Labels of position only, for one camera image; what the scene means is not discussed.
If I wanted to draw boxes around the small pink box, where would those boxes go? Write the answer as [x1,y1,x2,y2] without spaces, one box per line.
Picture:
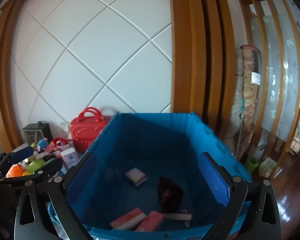
[124,168,149,187]

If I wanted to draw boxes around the pink tissue pack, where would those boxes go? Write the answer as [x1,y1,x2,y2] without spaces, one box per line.
[135,210,165,233]

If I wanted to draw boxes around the black gift box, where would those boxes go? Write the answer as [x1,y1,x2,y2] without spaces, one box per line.
[22,121,53,145]

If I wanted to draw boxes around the dark maroon cloth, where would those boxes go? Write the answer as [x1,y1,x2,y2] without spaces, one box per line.
[157,176,184,213]

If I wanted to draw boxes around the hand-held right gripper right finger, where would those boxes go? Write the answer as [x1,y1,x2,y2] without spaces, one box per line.
[197,152,282,240]

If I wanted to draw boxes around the red pink boxes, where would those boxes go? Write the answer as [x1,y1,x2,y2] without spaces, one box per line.
[109,207,147,231]

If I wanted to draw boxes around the blue plush toy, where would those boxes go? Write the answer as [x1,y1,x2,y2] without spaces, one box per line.
[36,138,49,151]

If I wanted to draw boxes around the rolled patterned carpet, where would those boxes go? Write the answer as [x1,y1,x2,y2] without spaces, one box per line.
[230,45,262,156]

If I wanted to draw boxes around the green rolled mat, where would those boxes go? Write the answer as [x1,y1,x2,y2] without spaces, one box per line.
[244,155,259,174]

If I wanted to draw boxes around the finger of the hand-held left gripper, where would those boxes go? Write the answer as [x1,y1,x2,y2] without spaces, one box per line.
[0,146,35,170]
[0,157,63,188]

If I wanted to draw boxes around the orange plush toy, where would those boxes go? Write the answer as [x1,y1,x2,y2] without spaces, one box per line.
[5,164,24,178]

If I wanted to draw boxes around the white patterned bag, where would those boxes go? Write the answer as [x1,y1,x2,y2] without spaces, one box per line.
[259,157,278,177]

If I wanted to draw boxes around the long pink white box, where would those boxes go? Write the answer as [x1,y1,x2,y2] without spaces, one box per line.
[164,212,193,222]

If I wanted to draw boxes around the blue plastic crate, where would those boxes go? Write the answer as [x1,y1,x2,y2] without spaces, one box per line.
[48,112,252,240]

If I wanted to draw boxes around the wooden slat glass partition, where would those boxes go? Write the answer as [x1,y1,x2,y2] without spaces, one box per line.
[236,0,300,153]

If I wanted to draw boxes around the red toy suitcase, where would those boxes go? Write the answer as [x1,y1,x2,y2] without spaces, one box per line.
[69,107,113,153]

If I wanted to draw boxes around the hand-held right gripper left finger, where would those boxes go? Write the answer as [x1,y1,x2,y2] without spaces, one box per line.
[14,151,98,240]

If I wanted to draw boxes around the pink and white box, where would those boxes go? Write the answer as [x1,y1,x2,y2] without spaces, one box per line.
[61,147,79,170]

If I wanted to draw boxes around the curved wooden wall frame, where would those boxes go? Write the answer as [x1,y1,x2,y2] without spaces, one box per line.
[170,0,237,141]
[0,0,24,153]

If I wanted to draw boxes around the yellow-green plastic toy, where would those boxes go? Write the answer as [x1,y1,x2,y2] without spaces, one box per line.
[22,159,46,177]

